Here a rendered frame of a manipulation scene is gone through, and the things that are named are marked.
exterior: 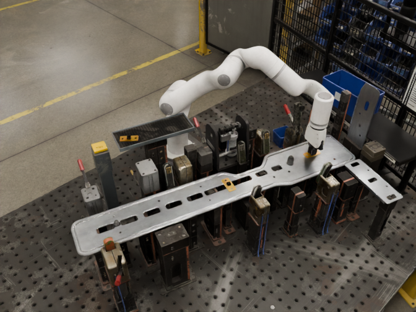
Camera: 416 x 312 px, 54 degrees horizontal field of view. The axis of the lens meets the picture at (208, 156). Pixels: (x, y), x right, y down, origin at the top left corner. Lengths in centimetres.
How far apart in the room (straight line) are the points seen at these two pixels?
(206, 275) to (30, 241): 89
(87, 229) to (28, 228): 57
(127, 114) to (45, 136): 78
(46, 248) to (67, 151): 174
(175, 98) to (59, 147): 199
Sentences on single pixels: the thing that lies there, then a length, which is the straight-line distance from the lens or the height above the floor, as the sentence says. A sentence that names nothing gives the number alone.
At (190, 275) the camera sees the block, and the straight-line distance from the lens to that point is 193.
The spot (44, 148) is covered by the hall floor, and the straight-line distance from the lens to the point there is 389.
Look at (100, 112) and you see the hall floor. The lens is 418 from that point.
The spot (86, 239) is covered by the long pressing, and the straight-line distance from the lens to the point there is 174.
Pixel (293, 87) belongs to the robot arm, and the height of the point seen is 139.
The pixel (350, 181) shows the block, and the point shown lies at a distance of 203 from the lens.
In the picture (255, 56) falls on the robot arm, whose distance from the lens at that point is 182.
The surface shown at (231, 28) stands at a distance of 463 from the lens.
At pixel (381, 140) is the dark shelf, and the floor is 103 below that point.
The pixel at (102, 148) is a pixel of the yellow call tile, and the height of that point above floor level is 116.
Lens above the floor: 233
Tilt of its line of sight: 41 degrees down
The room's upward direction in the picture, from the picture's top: straight up
